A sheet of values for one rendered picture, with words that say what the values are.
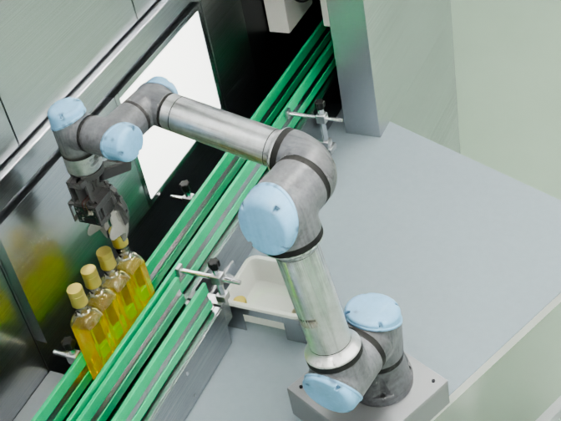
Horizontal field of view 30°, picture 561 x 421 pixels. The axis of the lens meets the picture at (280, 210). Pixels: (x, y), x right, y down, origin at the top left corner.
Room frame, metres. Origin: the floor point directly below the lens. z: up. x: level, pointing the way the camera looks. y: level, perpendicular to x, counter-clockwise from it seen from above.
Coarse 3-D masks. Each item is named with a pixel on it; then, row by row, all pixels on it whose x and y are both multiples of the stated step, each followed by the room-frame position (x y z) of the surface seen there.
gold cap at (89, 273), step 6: (90, 264) 1.70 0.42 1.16; (84, 270) 1.68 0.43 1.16; (90, 270) 1.68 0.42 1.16; (96, 270) 1.68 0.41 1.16; (84, 276) 1.67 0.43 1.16; (90, 276) 1.66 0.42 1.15; (96, 276) 1.67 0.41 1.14; (84, 282) 1.67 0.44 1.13; (90, 282) 1.66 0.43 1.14; (96, 282) 1.67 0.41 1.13; (90, 288) 1.66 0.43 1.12
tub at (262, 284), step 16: (256, 256) 1.97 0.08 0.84; (240, 272) 1.92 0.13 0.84; (256, 272) 1.96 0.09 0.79; (272, 272) 1.94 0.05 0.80; (240, 288) 1.90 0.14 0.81; (256, 288) 1.93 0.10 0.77; (272, 288) 1.92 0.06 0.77; (240, 304) 1.81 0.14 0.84; (256, 304) 1.87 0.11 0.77; (272, 304) 1.86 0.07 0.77; (288, 304) 1.85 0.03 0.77
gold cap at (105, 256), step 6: (102, 246) 1.74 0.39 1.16; (108, 246) 1.74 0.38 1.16; (96, 252) 1.73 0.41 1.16; (102, 252) 1.72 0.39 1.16; (108, 252) 1.72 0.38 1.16; (102, 258) 1.71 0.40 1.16; (108, 258) 1.71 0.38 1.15; (102, 264) 1.72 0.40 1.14; (108, 264) 1.71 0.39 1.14; (114, 264) 1.72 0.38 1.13; (108, 270) 1.71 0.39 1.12
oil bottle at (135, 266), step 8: (136, 256) 1.78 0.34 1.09; (120, 264) 1.76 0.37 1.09; (128, 264) 1.76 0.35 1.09; (136, 264) 1.76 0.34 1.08; (144, 264) 1.78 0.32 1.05; (128, 272) 1.75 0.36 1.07; (136, 272) 1.75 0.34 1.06; (144, 272) 1.77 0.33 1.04; (136, 280) 1.75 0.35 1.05; (144, 280) 1.77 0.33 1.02; (136, 288) 1.74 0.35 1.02; (144, 288) 1.76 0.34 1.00; (152, 288) 1.78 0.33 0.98; (144, 296) 1.75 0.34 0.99; (152, 296) 1.77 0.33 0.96; (144, 304) 1.75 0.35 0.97
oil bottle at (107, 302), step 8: (104, 288) 1.69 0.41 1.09; (88, 296) 1.68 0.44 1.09; (104, 296) 1.67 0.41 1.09; (112, 296) 1.68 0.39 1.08; (88, 304) 1.66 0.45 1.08; (96, 304) 1.65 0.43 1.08; (104, 304) 1.65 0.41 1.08; (112, 304) 1.67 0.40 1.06; (104, 312) 1.65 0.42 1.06; (112, 312) 1.66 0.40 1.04; (120, 312) 1.68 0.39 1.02; (112, 320) 1.65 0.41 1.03; (120, 320) 1.67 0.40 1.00; (112, 328) 1.65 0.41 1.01; (120, 328) 1.67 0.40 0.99; (128, 328) 1.69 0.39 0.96; (112, 336) 1.65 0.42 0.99; (120, 336) 1.66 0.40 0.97
